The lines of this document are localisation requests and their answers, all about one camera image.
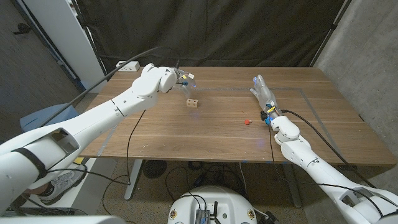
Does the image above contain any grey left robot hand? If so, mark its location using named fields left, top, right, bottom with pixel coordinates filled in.
left=174, top=68, right=197, bottom=98

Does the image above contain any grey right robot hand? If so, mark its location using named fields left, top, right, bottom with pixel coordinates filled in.
left=249, top=74, right=282, bottom=125

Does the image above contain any white power strip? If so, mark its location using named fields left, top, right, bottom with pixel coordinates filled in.
left=115, top=60, right=141, bottom=73

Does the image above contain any black curtain backdrop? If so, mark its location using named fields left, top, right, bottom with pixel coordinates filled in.
left=76, top=0, right=346, bottom=78

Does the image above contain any round black fan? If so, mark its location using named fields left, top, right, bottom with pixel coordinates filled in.
left=142, top=159, right=167, bottom=180

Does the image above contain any grey table leg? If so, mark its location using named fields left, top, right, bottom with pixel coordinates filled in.
left=124, top=159, right=144, bottom=200
left=281, top=163, right=303, bottom=208

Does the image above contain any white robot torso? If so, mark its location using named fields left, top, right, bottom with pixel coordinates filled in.
left=167, top=185, right=258, bottom=224

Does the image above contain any white cabinet panel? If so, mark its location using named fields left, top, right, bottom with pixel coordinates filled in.
left=23, top=0, right=108, bottom=93

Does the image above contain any grey electronics box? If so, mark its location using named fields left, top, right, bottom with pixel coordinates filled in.
left=195, top=208, right=211, bottom=224

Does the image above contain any blue padded stool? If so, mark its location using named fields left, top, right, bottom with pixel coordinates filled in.
left=19, top=104, right=78, bottom=133

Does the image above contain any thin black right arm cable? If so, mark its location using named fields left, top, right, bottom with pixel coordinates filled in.
left=267, top=124, right=385, bottom=217

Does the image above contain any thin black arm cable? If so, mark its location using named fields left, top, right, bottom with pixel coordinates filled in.
left=45, top=109, right=147, bottom=186
left=267, top=124, right=385, bottom=217

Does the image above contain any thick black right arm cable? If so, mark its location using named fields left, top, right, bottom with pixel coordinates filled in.
left=281, top=109, right=371, bottom=187

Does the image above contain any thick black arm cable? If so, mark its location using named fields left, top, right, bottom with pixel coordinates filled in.
left=281, top=109, right=371, bottom=187
left=39, top=46, right=182, bottom=128

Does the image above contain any white floor cable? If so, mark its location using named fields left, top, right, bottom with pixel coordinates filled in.
left=238, top=161, right=248, bottom=195

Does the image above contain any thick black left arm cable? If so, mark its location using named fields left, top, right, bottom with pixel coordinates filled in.
left=39, top=46, right=182, bottom=128

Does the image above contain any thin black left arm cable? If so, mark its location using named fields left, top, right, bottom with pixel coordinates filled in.
left=45, top=109, right=147, bottom=186

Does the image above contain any black frame pole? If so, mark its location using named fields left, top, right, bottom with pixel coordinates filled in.
left=70, top=0, right=109, bottom=82
left=309, top=0, right=354, bottom=68

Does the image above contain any black floor cable tangle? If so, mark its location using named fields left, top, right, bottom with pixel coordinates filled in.
left=164, top=161, right=240, bottom=200

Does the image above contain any black wall rail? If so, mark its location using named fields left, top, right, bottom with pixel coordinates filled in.
left=9, top=0, right=88, bottom=96

